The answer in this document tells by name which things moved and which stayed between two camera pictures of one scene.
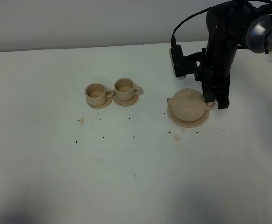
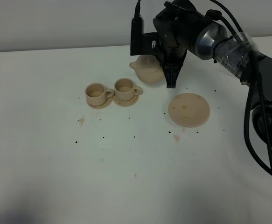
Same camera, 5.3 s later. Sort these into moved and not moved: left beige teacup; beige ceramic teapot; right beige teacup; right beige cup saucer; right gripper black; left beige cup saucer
Moved: beige ceramic teapot; right gripper black
Not moved: right beige teacup; right beige cup saucer; left beige cup saucer; left beige teacup
